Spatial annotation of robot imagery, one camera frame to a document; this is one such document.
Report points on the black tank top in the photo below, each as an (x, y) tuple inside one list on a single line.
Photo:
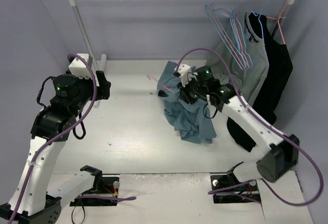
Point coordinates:
[(280, 68)]

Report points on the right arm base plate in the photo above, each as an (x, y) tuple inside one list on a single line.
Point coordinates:
[(231, 190)]

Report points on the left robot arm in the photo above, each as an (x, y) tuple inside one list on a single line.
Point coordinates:
[(32, 202)]

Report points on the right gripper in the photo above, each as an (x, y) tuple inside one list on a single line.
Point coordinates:
[(186, 94)]

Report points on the blue t shirt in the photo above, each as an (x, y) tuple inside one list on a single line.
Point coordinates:
[(190, 121)]

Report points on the pink hanger at rack end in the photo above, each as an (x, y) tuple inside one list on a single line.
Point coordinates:
[(281, 16)]

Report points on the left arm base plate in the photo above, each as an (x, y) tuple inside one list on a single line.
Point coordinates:
[(104, 185)]

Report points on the blue hanger holding tank top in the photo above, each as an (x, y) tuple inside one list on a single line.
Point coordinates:
[(258, 16)]

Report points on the grey sweatshirt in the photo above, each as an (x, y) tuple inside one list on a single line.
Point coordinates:
[(249, 82)]

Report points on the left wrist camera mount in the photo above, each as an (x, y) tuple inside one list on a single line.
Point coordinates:
[(78, 68)]

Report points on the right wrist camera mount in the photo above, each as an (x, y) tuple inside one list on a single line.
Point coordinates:
[(185, 73)]

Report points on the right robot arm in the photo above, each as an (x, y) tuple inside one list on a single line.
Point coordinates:
[(278, 155)]

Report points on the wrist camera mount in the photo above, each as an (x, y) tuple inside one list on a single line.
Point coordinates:
[(185, 73), (78, 68)]

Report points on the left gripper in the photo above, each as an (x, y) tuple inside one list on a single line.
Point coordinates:
[(103, 86)]

